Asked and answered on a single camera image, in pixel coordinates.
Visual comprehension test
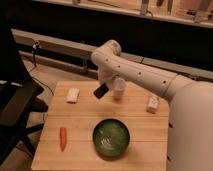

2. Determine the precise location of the black eraser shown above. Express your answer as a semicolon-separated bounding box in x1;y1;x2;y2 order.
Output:
93;84;109;99

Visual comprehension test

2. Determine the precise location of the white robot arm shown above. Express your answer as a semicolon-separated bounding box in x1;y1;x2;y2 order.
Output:
91;40;213;171

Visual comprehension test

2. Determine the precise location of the white sponge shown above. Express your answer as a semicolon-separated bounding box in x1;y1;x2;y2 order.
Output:
66;88;80;103

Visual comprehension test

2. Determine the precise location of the translucent plastic cup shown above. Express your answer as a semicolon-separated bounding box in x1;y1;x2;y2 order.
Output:
113;78;126;100

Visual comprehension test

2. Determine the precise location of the white bottle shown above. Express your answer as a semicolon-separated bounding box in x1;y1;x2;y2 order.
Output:
146;95;159;114

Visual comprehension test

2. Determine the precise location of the green bowl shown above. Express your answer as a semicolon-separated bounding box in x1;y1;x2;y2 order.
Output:
92;118;130;158

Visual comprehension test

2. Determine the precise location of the orange carrot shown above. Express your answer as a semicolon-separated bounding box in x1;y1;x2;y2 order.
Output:
60;127;67;151

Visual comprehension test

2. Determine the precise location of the black office chair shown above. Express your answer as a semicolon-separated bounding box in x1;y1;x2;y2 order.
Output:
0;9;48;166

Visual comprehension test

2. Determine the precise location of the black cable on floor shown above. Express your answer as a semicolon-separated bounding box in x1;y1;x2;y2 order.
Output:
19;41;55;97

